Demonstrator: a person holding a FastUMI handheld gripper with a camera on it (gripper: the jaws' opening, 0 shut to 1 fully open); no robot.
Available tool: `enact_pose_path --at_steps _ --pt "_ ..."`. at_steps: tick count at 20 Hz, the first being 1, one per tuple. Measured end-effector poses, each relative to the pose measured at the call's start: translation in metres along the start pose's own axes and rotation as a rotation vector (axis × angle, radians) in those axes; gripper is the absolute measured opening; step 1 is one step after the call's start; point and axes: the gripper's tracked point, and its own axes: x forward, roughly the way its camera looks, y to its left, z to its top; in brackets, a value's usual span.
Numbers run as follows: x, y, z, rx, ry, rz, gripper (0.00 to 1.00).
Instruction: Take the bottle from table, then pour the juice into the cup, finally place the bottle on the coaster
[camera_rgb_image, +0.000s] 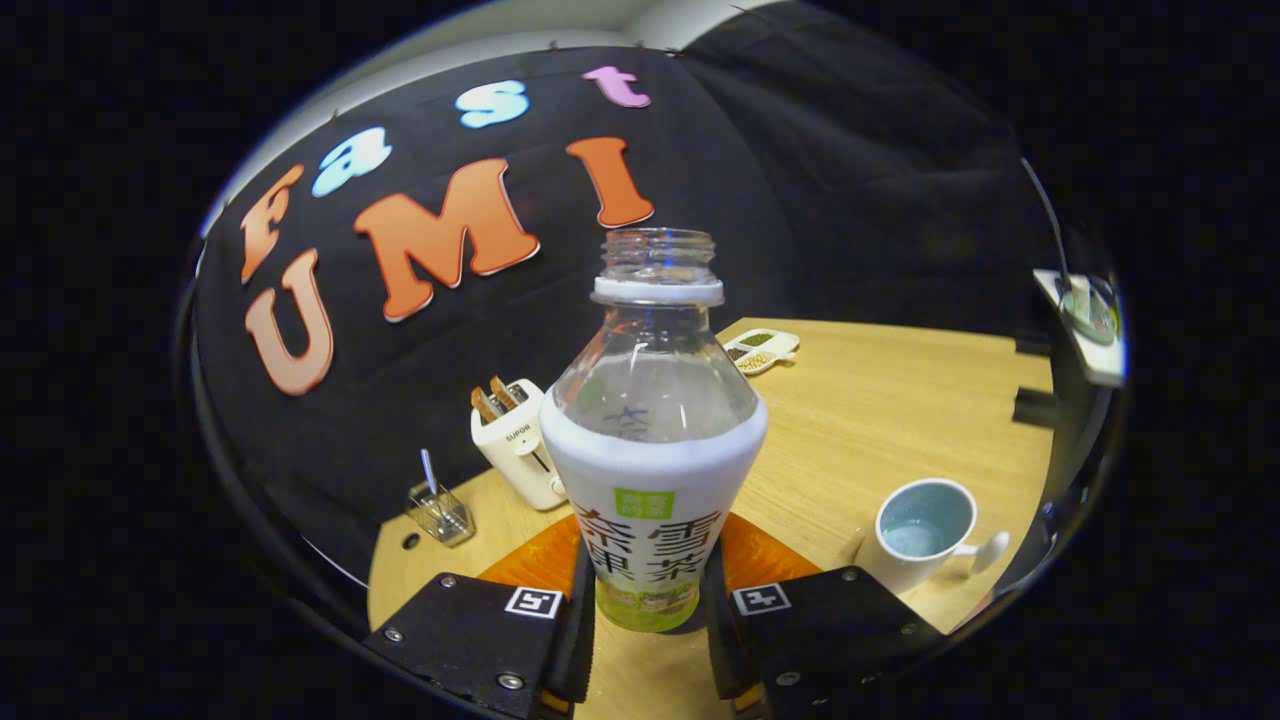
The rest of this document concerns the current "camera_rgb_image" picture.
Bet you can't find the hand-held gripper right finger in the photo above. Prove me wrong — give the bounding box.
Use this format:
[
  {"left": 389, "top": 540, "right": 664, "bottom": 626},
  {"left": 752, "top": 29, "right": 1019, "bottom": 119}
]
[{"left": 703, "top": 512, "right": 946, "bottom": 720}]

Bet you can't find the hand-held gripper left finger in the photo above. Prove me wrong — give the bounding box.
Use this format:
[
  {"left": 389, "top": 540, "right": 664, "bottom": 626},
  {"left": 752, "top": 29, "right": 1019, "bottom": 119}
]
[{"left": 362, "top": 515, "right": 598, "bottom": 720}]

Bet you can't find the white cup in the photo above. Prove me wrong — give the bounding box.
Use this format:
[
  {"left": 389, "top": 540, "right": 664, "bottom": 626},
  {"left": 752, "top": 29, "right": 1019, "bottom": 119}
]
[{"left": 860, "top": 478, "right": 1011, "bottom": 597}]

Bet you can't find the clear juice bottle white label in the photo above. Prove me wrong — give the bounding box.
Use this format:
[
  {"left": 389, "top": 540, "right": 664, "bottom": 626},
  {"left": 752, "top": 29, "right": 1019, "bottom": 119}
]
[{"left": 540, "top": 228, "right": 771, "bottom": 633}]

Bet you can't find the clear glass holder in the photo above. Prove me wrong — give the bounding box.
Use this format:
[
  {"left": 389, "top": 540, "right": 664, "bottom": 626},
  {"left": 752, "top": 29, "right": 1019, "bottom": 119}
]
[{"left": 407, "top": 480, "right": 477, "bottom": 548}]

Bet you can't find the white toaster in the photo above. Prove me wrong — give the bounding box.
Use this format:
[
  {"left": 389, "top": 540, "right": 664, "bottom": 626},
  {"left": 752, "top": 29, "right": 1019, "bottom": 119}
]
[{"left": 470, "top": 390, "right": 569, "bottom": 512}]

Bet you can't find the wooden table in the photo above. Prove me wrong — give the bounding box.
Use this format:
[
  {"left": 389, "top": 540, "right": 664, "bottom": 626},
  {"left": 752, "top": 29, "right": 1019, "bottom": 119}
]
[{"left": 367, "top": 318, "right": 1056, "bottom": 720}]

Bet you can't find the white divided dish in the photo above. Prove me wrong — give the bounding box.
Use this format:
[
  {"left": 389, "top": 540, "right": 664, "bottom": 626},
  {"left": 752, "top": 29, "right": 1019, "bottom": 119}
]
[{"left": 722, "top": 328, "right": 801, "bottom": 377}]

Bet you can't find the white shelf board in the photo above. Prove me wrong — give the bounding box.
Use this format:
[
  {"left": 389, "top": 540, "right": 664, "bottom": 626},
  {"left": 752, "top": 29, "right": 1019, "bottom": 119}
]
[{"left": 1033, "top": 268, "right": 1128, "bottom": 389}]

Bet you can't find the round green glass dish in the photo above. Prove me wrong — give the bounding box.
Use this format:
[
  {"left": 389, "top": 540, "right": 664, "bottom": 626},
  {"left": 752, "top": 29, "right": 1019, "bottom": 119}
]
[{"left": 1060, "top": 285, "right": 1120, "bottom": 347}]

